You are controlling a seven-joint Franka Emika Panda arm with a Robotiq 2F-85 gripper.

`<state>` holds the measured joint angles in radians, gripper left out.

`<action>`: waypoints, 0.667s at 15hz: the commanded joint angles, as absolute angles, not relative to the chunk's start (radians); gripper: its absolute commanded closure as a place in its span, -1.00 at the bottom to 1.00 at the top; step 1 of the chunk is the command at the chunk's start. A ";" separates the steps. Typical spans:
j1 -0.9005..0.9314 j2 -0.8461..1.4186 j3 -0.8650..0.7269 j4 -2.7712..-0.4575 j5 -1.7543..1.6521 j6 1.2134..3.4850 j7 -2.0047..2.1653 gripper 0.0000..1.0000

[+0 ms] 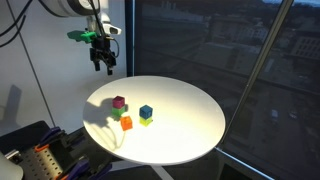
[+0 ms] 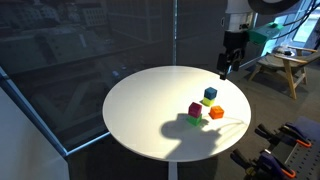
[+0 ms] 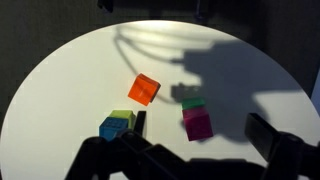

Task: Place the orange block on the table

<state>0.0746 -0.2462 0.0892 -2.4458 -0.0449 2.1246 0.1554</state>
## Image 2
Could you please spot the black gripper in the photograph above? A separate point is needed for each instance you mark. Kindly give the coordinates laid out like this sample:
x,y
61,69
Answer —
x,y
235,41

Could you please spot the orange block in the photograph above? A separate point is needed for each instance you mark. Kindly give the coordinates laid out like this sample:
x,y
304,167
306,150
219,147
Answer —
x,y
216,112

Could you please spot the slanted window frame beam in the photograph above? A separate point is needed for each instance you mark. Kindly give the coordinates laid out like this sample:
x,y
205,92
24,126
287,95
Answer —
x,y
50,133

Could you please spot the green block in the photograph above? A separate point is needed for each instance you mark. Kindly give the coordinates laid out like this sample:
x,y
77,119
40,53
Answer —
x,y
194,120

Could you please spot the vertical window mullion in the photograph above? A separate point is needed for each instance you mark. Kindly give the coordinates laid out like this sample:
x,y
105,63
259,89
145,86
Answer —
x,y
174,33

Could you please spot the wooden lounge chair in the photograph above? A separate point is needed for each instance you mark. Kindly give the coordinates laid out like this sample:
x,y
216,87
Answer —
x,y
286,63

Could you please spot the magenta block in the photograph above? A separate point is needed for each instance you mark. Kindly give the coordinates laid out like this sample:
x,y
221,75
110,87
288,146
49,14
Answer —
x,y
195,110

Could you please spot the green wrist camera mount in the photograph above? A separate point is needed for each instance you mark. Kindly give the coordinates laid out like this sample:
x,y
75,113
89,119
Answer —
x,y
265,33

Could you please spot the blue block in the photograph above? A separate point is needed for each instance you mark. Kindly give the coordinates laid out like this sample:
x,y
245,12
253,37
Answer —
x,y
210,93

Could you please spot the yellow-green block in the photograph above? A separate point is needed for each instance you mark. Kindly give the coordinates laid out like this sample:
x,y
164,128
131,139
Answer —
x,y
207,101

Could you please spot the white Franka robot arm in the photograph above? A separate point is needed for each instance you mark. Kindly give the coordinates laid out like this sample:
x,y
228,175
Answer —
x,y
243,15

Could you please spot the orange and blue bar clamp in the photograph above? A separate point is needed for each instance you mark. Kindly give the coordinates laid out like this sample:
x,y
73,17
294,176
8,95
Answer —
x,y
283,135
263,163

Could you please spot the black perforated breadboard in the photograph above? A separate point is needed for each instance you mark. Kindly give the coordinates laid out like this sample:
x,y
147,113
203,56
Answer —
x,y
300,156

